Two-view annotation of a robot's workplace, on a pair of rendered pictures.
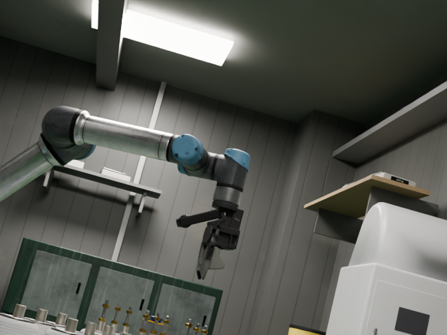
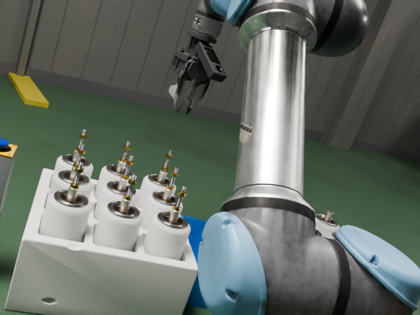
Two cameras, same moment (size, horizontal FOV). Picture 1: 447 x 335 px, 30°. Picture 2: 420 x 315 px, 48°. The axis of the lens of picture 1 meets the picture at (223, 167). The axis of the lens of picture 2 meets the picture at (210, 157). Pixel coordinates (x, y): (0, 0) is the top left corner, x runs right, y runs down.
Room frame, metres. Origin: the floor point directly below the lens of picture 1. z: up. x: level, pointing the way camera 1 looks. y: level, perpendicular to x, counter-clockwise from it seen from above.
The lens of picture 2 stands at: (2.80, 1.10, 0.71)
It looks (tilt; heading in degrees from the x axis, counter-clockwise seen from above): 16 degrees down; 239
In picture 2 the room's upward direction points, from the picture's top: 20 degrees clockwise
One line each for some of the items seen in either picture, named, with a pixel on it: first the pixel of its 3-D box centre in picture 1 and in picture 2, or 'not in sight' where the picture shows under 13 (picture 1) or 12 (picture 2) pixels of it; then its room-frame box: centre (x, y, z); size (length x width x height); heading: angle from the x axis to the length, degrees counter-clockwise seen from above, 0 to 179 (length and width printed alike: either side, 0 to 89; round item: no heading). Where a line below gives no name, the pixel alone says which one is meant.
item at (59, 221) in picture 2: not in sight; (60, 234); (2.53, 0.16, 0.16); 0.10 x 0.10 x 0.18
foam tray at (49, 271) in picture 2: not in sight; (104, 244); (2.39, 0.07, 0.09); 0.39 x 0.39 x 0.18; 78
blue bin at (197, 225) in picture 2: not in sight; (194, 259); (2.11, 0.07, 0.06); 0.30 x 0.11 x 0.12; 77
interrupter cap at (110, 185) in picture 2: not in sight; (121, 189); (2.39, 0.07, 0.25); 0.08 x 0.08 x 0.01
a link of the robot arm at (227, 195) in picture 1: (227, 197); (205, 26); (2.26, -0.03, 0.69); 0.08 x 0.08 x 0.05
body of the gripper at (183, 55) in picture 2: (222, 226); (195, 56); (2.26, -0.04, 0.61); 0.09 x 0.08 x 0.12; 103
